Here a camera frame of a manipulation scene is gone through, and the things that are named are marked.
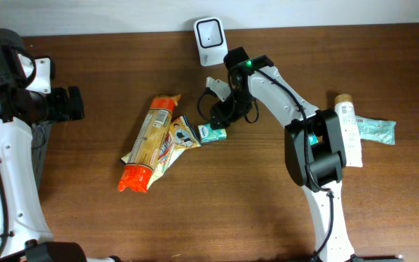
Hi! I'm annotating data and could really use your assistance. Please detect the blue white tissue packet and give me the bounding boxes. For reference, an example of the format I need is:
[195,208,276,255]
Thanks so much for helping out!
[198,124,227,143]

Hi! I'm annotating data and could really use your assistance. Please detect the yellow wet wipes packet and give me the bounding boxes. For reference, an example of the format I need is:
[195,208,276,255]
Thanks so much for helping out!
[118,115,201,192]

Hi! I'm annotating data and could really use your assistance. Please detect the white cream tube gold cap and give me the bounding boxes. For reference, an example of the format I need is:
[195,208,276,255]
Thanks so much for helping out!
[335,94,363,167]

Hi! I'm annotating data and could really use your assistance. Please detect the orange spaghetti packet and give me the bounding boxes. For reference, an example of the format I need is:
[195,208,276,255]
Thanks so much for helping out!
[118,95,181,192]

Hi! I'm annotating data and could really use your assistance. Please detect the teal snack packet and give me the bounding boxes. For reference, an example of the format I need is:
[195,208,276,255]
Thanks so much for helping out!
[356,116,396,146]

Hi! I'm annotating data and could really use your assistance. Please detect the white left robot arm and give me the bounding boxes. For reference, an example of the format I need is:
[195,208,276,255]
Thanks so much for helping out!
[0,44,89,261]

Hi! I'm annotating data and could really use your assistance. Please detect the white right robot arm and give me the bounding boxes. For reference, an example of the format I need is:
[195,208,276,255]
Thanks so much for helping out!
[208,47,358,261]

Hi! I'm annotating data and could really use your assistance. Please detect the white barcode scanner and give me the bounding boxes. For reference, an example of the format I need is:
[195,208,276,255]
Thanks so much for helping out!
[193,17,228,67]

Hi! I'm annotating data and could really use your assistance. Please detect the grey plastic basket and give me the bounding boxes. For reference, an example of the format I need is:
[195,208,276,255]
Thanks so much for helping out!
[0,28,52,215]

